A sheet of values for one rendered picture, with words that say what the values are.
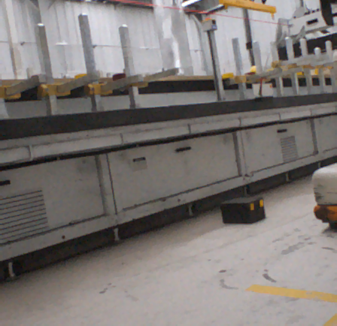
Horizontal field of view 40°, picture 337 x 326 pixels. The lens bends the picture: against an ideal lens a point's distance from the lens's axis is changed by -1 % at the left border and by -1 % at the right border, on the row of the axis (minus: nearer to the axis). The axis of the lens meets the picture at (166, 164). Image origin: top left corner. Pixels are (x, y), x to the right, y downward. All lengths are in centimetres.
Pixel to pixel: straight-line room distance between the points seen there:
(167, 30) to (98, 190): 531
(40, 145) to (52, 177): 33
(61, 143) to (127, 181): 64
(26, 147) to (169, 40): 569
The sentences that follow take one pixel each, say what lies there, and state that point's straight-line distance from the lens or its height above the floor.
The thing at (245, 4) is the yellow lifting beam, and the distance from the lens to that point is 853.
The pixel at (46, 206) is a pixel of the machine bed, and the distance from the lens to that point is 233.
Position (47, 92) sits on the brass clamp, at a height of 80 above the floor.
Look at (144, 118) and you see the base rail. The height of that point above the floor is 64.
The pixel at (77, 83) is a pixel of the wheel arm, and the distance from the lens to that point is 200.
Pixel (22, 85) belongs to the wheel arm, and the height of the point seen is 81.
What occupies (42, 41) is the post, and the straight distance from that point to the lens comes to 215.
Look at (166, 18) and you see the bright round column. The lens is 761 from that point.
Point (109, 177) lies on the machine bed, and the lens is 252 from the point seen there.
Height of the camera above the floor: 52
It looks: 3 degrees down
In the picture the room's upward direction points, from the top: 9 degrees counter-clockwise
